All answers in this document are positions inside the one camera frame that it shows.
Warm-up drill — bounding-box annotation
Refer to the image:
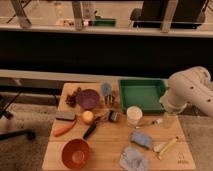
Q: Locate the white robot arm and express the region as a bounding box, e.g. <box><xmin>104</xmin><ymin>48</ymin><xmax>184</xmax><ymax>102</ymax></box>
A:
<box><xmin>159</xmin><ymin>66</ymin><xmax>213</xmax><ymax>118</ymax></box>

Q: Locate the yellow apple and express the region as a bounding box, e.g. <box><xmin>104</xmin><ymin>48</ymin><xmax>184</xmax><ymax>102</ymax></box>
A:
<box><xmin>81</xmin><ymin>111</ymin><xmax>94</xmax><ymax>125</ymax></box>

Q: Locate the green plastic tray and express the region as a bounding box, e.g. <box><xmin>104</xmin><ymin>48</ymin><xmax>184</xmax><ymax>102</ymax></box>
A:
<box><xmin>119</xmin><ymin>79</ymin><xmax>166</xmax><ymax>113</ymax></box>

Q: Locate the blue brush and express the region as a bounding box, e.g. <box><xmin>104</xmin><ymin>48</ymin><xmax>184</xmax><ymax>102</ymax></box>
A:
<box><xmin>101</xmin><ymin>83</ymin><xmax>115</xmax><ymax>106</ymax></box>

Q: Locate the purple bowl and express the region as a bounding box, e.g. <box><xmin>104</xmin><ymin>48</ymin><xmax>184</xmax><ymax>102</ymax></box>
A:
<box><xmin>76</xmin><ymin>89</ymin><xmax>100</xmax><ymax>110</ymax></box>

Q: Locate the small metal clip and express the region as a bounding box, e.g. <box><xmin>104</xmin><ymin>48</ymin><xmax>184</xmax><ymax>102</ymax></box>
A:
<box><xmin>108</xmin><ymin>110</ymin><xmax>118</xmax><ymax>122</ymax></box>

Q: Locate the brown grape bunch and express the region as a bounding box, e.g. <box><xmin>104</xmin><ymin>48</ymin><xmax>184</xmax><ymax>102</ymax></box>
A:
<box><xmin>65</xmin><ymin>87</ymin><xmax>81</xmax><ymax>107</ymax></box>

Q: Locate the white plastic cup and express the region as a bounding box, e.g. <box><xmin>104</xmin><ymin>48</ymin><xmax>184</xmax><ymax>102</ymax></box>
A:
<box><xmin>126</xmin><ymin>106</ymin><xmax>143</xmax><ymax>126</ymax></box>

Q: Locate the grey sponge block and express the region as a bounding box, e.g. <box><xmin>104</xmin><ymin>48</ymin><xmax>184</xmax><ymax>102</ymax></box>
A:
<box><xmin>55</xmin><ymin>111</ymin><xmax>75</xmax><ymax>121</ymax></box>

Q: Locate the metal spoon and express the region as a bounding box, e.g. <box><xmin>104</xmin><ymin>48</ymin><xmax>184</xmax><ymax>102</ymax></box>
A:
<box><xmin>135</xmin><ymin>119</ymin><xmax>163</xmax><ymax>129</ymax></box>

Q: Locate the green box background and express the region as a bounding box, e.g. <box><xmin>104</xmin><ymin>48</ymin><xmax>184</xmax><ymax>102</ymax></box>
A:
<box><xmin>93</xmin><ymin>19</ymin><xmax>116</xmax><ymax>27</ymax></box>

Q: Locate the blue sponge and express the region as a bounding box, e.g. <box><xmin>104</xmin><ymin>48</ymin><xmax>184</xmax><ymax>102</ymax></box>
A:
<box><xmin>131</xmin><ymin>131</ymin><xmax>153</xmax><ymax>149</ymax></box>

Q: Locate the orange carrot toy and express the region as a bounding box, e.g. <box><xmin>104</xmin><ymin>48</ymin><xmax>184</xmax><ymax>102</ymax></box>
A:
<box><xmin>53</xmin><ymin>120</ymin><xmax>77</xmax><ymax>137</ymax></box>

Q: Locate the red bowl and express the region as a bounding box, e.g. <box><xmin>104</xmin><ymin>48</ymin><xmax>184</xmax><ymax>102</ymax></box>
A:
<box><xmin>61</xmin><ymin>139</ymin><xmax>90</xmax><ymax>170</ymax></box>

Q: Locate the blue crumpled cloth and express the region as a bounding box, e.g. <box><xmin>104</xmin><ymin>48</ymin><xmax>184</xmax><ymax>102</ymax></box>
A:
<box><xmin>119</xmin><ymin>146</ymin><xmax>149</xmax><ymax>171</ymax></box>

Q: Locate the black chair base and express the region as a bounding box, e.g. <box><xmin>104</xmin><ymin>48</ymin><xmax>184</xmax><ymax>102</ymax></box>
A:
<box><xmin>0</xmin><ymin>93</ymin><xmax>36</xmax><ymax>141</ymax></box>

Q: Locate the black office chair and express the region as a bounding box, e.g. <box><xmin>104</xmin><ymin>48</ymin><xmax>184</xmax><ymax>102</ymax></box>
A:
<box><xmin>130</xmin><ymin>0</ymin><xmax>207</xmax><ymax>29</ymax></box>

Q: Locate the black handled knife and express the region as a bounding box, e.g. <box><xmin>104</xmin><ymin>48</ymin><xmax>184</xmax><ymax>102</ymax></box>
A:
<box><xmin>82</xmin><ymin>113</ymin><xmax>109</xmax><ymax>140</ymax></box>

